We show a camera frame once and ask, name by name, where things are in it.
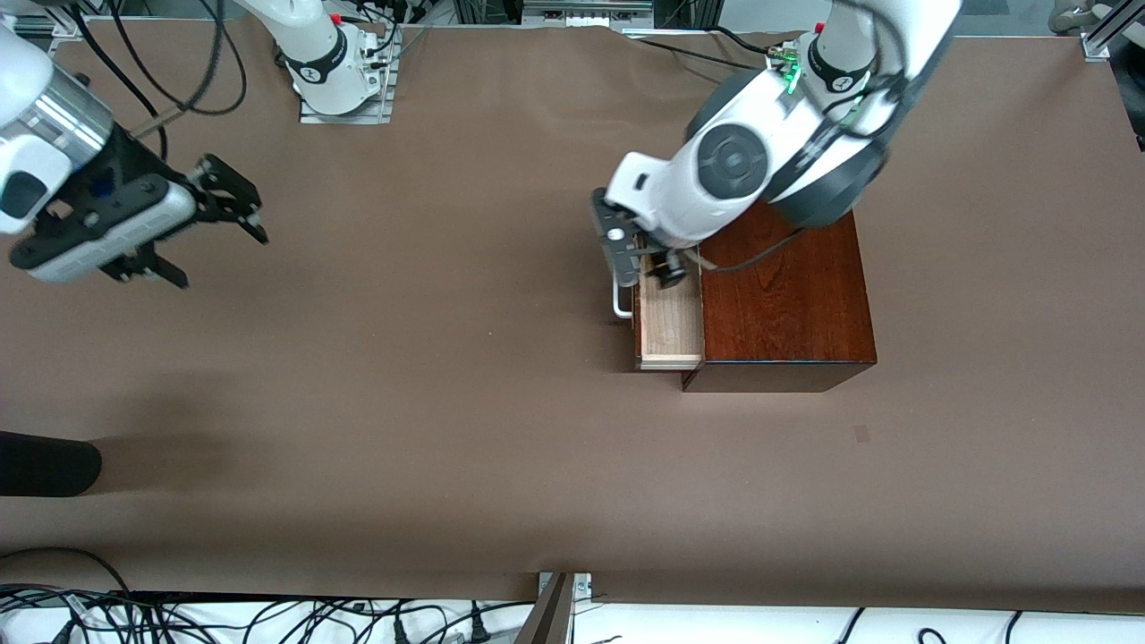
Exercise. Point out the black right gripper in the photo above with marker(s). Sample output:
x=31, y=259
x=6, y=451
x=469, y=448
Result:
x=134, y=168

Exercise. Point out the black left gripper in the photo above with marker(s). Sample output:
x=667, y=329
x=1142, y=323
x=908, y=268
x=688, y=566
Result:
x=666, y=266

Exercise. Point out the black power plug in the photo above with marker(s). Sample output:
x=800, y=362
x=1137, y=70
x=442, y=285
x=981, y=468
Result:
x=479, y=629
x=402, y=631

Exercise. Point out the grey diagonal metal beam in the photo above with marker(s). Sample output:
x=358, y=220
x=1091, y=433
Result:
x=547, y=617

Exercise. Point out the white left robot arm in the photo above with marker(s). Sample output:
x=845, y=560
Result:
x=733, y=161

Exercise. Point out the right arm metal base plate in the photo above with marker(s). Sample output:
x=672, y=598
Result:
x=344, y=116

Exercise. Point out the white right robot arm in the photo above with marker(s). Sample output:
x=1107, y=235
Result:
x=318, y=54

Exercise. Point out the black cylinder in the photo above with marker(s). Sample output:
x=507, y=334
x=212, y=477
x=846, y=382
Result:
x=45, y=465

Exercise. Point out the brown paper table cover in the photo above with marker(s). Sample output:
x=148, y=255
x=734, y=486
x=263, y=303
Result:
x=537, y=465

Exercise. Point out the dark brown wooden cabinet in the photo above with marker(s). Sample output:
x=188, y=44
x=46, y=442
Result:
x=787, y=313

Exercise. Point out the aluminium profile corner post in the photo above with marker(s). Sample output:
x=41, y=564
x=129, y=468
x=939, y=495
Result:
x=1096, y=40

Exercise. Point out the silver corner bracket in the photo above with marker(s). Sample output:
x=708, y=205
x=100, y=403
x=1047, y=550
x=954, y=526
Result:
x=583, y=586

